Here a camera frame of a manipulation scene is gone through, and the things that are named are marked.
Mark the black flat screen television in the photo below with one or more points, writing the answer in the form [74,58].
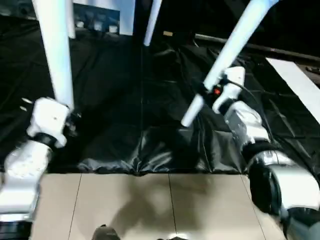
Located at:
[260,25]

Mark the black plastic mat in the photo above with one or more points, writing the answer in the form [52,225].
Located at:
[140,100]

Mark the dark robot torso part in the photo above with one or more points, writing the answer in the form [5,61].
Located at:
[106,233]

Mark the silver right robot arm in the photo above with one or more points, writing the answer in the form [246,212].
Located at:
[260,145]

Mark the small tan box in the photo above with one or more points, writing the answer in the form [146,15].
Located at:
[167,34]

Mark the white flat board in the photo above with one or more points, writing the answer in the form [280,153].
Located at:
[297,85]

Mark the white glass-door cabinet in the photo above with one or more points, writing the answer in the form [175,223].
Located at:
[100,15]

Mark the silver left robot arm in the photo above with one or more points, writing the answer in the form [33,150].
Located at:
[22,175]

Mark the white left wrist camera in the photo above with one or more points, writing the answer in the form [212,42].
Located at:
[47,120]

